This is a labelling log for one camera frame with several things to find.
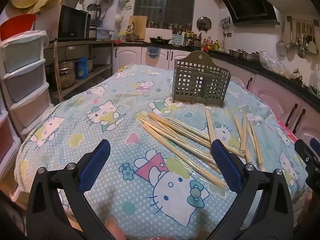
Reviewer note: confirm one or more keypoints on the wall socket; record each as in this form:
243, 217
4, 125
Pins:
229, 34

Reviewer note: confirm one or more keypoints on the red plastic basin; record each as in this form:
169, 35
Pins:
17, 25

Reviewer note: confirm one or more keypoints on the blender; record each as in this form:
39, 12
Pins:
93, 11

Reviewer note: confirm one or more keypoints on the row of hanging kitchen utensils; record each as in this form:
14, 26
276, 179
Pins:
282, 47

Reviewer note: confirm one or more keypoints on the steel pot lid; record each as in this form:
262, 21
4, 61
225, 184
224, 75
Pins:
204, 25

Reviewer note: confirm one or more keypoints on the blue hanging bag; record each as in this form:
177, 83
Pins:
153, 51

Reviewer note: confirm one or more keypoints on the hanging steel whisk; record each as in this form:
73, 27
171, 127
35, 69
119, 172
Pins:
224, 23

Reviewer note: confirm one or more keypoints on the clear plastic bag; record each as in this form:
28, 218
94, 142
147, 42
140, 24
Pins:
273, 63

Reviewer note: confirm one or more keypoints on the light blue dish rack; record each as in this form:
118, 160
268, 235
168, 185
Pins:
103, 33

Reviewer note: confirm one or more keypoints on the wooden cutting board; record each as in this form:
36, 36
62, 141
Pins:
137, 27

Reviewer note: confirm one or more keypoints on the green perforated utensil holder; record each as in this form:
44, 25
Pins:
185, 85

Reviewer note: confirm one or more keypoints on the white plastic drawer cabinet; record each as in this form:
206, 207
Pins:
22, 52

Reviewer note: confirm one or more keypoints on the pile of garlic bulbs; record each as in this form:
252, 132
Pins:
296, 74

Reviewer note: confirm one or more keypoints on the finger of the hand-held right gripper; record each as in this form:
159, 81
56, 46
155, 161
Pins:
316, 145
302, 147

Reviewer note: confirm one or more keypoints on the black microwave oven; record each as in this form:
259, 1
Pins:
72, 22

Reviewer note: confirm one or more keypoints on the person's left hand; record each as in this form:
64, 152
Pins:
115, 230

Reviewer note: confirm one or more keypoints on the black wok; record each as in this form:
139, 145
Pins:
160, 40

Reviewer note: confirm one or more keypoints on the large steel pot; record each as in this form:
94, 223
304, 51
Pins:
250, 56

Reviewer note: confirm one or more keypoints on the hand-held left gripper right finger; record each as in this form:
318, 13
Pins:
225, 166

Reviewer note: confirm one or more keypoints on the round wooden board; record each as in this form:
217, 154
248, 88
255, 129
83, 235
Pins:
42, 7

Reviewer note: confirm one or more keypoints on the group of bamboo chopsticks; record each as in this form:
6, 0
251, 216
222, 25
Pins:
172, 133

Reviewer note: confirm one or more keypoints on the stack of steel stockpots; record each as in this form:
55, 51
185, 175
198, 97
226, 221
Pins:
67, 75

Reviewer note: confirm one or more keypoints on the black kitchen countertop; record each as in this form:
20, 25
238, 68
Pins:
222, 55

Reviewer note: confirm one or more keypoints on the group of sauce bottles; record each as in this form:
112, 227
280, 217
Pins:
207, 45

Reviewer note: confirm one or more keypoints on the small steel pot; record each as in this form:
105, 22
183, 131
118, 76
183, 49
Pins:
235, 53

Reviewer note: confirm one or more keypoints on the row of spice jars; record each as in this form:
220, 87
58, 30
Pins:
175, 26

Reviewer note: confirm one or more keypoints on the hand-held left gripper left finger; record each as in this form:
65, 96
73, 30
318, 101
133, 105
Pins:
96, 166

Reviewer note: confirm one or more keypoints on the light blue knife holder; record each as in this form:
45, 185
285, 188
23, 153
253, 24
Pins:
178, 40

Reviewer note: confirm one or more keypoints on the wooden storage shelf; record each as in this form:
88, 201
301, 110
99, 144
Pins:
75, 44

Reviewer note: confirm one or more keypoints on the white jug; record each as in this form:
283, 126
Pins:
118, 18

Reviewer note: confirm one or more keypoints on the grey pot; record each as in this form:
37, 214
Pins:
70, 2

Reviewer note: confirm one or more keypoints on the blue tin can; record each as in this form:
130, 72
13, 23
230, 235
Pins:
81, 68

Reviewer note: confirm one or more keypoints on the dark window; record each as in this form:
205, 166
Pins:
152, 5

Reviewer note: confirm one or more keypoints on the black range hood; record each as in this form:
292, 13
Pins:
245, 2

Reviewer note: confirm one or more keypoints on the cartoon cat printed blanket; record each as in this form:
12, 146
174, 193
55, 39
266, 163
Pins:
75, 120

